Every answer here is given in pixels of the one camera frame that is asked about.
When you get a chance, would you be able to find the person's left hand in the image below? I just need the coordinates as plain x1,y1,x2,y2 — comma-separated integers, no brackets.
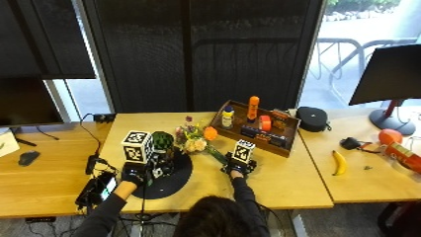
119,162,150,187

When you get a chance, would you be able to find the person's right hand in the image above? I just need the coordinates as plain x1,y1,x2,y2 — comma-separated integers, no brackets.
221,151,258,180

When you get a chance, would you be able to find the mixed flower bouquet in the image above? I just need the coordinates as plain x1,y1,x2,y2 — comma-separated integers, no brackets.
173,116,229,165

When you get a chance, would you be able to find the white marker cube small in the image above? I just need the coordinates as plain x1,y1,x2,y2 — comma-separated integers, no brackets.
230,138,257,165

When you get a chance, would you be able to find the white marker cube large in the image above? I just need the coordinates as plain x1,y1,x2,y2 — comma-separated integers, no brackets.
119,129,155,165

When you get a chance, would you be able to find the black phone with lit screen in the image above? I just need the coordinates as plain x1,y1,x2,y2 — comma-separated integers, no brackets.
73,170,119,209

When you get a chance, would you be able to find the black round mat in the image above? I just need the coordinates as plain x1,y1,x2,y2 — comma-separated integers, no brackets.
130,150,194,200

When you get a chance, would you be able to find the dark vase with green plant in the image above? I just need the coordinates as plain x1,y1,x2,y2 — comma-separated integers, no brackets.
150,130,175,172

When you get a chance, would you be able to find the dark blue small box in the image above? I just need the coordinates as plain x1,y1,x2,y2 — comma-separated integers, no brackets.
239,124,263,139

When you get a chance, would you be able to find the dark box with orange label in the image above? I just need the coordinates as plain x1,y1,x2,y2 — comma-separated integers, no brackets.
262,131,289,149

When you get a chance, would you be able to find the brown wooden tray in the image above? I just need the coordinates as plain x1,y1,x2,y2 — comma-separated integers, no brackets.
207,99,302,159

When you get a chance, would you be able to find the orange tape roll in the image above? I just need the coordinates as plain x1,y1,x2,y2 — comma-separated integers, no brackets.
258,115,273,132

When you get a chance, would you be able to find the blue and yellow spray can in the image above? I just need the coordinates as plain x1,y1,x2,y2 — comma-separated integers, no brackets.
219,105,235,130

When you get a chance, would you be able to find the orange and brown small box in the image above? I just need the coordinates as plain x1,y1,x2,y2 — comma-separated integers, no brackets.
269,109,290,130

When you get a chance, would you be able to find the black power adapter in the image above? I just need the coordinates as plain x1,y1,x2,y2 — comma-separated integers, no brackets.
91,113,117,124

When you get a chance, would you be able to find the tall orange bottle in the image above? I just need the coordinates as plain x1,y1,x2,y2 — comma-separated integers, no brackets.
245,95,262,124

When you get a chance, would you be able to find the black round zip case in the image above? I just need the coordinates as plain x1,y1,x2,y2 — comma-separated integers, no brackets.
294,106,333,133

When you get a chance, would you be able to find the yellow banana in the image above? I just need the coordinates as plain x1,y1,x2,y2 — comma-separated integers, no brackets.
330,149,349,177

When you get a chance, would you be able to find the black computer mouse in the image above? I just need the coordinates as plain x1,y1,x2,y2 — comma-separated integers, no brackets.
17,150,42,167

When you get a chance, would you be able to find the black power strip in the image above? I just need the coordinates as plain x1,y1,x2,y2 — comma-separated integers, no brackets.
23,215,57,224

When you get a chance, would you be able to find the white paper sheet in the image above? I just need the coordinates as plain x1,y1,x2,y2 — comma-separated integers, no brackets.
0,128,21,159

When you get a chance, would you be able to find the black monitor with grey edge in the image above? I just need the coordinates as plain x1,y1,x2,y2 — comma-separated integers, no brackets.
0,76,65,129

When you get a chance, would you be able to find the orange ball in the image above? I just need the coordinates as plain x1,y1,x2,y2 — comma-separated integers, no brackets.
377,127,403,147

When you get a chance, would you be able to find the black window blind wide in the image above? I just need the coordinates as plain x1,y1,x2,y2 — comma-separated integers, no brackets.
81,0,329,114

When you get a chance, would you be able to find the red snack tube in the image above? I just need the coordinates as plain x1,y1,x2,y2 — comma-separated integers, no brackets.
382,141,421,175

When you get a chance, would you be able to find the grey metal bike rack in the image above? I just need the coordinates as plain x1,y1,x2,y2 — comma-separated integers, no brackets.
314,37,418,97

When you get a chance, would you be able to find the black monitor on red stand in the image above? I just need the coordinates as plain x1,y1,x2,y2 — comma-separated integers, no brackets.
347,43,421,136

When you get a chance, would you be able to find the black window blind narrow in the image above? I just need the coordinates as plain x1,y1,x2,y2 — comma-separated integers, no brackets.
0,0,97,80

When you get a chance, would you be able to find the black cable box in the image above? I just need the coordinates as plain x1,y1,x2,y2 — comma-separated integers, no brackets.
83,153,99,176

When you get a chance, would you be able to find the black cable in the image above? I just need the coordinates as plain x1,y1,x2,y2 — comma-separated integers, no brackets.
78,113,102,156

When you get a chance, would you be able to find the small black pouch with strap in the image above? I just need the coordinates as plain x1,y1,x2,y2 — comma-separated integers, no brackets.
338,136,383,155

